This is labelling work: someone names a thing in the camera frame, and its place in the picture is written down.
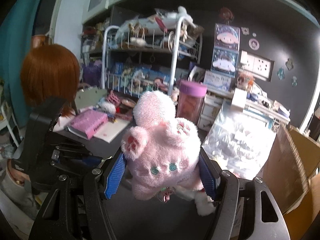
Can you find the white mini drawer unit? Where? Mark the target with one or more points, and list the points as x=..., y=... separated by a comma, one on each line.
x=210, y=109

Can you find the pink plush toy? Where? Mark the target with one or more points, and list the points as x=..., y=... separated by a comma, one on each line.
x=162, y=152

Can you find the blue character box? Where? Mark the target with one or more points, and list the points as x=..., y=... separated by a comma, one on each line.
x=224, y=61

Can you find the pink tissue pack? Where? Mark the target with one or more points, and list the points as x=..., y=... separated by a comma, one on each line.
x=86, y=124

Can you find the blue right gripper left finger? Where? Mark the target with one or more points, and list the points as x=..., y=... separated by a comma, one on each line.
x=115, y=175

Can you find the white wall socket panel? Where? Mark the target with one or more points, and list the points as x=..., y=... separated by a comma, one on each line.
x=260, y=67

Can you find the clear plastic zip bag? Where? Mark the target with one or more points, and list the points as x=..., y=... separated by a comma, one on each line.
x=240, y=141

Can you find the pink tumbler purple lid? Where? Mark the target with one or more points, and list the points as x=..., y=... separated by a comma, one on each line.
x=190, y=100

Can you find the cardboard box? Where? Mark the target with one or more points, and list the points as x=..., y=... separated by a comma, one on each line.
x=292, y=177

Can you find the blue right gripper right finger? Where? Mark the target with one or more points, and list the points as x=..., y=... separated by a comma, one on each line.
x=209, y=174

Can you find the white wire rack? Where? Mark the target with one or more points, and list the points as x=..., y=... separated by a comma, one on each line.
x=172, y=33

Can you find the pink character box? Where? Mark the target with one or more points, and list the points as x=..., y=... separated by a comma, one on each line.
x=227, y=37

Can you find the person's left hand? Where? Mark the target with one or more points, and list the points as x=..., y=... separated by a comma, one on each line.
x=17, y=176

